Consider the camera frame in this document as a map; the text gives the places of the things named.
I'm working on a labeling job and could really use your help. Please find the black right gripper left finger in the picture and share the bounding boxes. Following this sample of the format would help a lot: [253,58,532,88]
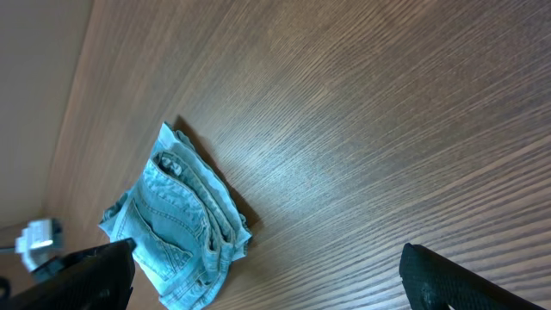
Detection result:
[1,239,136,310]

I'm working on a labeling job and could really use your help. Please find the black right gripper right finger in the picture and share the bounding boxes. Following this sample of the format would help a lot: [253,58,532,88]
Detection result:
[399,243,543,310]

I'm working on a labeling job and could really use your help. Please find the light blue denim shorts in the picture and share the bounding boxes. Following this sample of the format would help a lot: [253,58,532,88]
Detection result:
[99,123,252,309]

